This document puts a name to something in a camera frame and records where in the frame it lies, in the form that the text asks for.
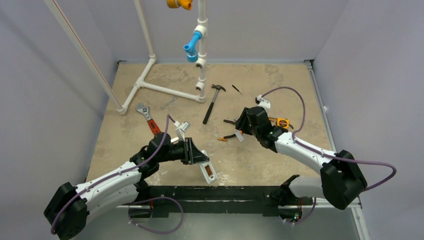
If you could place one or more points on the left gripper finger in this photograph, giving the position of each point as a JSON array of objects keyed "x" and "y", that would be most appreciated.
[
  {"x": 199, "y": 158},
  {"x": 195, "y": 145}
]

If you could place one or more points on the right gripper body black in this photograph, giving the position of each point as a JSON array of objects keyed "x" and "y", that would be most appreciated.
[{"x": 244, "y": 122}]

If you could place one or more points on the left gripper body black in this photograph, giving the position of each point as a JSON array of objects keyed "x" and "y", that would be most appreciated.
[{"x": 182, "y": 151}]

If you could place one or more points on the white battery cover with label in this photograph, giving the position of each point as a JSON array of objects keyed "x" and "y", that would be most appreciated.
[{"x": 239, "y": 135}]

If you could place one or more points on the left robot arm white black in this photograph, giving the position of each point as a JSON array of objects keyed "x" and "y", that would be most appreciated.
[{"x": 72, "y": 207}]

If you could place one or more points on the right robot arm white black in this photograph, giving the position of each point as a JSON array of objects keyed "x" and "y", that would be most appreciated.
[{"x": 340, "y": 179}]

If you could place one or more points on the orange black pliers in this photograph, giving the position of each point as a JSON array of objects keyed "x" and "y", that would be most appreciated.
[{"x": 226, "y": 137}]

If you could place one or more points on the yellow tape measure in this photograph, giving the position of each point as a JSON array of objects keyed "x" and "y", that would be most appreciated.
[{"x": 284, "y": 123}]

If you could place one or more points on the small black screwdriver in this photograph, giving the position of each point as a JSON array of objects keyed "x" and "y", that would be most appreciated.
[{"x": 234, "y": 87}]

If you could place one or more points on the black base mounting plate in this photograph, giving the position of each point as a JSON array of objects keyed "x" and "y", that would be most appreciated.
[{"x": 268, "y": 201}]

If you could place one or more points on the silver flat wrench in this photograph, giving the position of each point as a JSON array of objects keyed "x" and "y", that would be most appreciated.
[{"x": 168, "y": 103}]

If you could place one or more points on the red adjustable wrench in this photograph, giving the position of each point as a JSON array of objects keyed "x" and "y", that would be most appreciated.
[{"x": 145, "y": 111}]

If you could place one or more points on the blue pipe fitting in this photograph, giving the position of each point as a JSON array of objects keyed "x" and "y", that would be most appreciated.
[{"x": 190, "y": 48}]

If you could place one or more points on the orange pipe fitting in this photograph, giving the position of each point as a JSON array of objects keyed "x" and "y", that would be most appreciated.
[{"x": 185, "y": 4}]

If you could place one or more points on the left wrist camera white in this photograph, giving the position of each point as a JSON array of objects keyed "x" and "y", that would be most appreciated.
[{"x": 181, "y": 128}]

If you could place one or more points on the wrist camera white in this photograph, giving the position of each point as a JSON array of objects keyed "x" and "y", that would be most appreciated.
[
  {"x": 181, "y": 128},
  {"x": 262, "y": 102}
]

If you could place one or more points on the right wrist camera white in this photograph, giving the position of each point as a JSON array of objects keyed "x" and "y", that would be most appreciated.
[{"x": 262, "y": 102}]

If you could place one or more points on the black handled claw hammer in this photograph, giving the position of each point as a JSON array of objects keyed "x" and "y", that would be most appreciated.
[{"x": 217, "y": 88}]

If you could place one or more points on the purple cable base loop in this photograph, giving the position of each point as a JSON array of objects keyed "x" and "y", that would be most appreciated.
[{"x": 161, "y": 212}]

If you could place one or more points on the white PVC pipe frame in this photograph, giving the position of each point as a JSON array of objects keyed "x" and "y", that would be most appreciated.
[{"x": 138, "y": 31}]

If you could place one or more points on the aluminium rail frame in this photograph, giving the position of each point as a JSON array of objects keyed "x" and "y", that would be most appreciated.
[{"x": 321, "y": 221}]

